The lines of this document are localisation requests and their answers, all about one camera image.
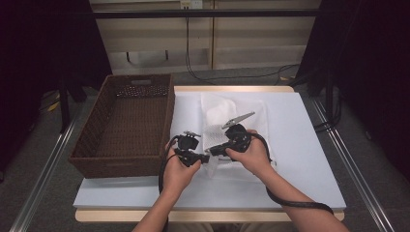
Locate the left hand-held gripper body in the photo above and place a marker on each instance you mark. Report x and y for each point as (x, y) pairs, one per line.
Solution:
(187, 143)

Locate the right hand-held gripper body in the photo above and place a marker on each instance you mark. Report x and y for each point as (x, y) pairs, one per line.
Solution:
(238, 138)

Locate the white garment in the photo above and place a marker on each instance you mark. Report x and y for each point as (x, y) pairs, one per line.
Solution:
(219, 111)

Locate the white mesh laundry bag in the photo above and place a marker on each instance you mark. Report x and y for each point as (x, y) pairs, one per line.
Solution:
(254, 106)

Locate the brown woven basket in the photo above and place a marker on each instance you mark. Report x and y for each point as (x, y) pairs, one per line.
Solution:
(129, 129)

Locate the person's right hand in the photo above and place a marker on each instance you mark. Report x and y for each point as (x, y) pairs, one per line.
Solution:
(256, 158)

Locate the person's left hand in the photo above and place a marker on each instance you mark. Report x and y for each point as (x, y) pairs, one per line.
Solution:
(175, 177)

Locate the wooden table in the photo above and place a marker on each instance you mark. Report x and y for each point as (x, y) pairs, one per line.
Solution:
(225, 88)

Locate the light blue table mat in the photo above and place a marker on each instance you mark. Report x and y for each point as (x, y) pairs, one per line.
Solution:
(303, 129)

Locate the black metal stand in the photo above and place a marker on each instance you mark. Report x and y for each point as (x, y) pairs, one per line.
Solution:
(328, 96)
(64, 109)

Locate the black horizontal bar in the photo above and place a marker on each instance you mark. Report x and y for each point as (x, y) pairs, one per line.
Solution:
(193, 13)

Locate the yellow floor tape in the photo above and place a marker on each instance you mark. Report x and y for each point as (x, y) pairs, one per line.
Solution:
(53, 106)

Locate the dark curtain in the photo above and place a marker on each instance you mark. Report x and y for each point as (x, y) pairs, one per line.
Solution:
(370, 80)
(38, 64)

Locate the metal floor rail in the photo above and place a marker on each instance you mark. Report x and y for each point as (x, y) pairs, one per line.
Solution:
(354, 180)
(42, 180)

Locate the white wall socket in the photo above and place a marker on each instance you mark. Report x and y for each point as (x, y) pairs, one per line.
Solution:
(191, 4)

